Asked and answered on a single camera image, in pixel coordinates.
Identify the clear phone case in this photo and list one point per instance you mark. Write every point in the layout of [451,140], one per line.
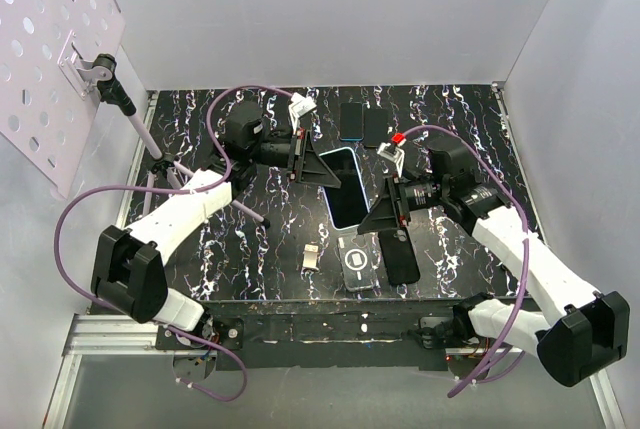
[356,260]

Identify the tripod stand lilac black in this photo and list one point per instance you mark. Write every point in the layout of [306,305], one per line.
[112,92]

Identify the small white plastic clip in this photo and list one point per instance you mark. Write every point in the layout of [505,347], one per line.
[310,257]

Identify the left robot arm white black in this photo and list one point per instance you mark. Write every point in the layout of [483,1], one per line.
[129,268]

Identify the aluminium frame rail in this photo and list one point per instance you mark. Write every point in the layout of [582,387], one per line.
[96,335]

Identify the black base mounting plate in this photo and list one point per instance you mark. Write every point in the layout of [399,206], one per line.
[340,333]

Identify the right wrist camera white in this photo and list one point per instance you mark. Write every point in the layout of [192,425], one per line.
[393,151]

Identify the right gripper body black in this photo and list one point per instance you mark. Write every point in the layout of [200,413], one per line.
[401,203]

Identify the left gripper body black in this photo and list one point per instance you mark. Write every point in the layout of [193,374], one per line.
[295,155]

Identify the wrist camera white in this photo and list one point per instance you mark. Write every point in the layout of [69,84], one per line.
[393,151]
[298,107]

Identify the perforated lilac metal plate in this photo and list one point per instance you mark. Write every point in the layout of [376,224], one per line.
[49,99]

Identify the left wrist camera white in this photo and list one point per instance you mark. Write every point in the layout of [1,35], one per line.
[298,107]

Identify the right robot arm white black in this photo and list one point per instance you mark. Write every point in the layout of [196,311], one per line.
[570,326]

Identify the dark phone blue edge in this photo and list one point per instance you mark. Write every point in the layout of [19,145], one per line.
[351,121]

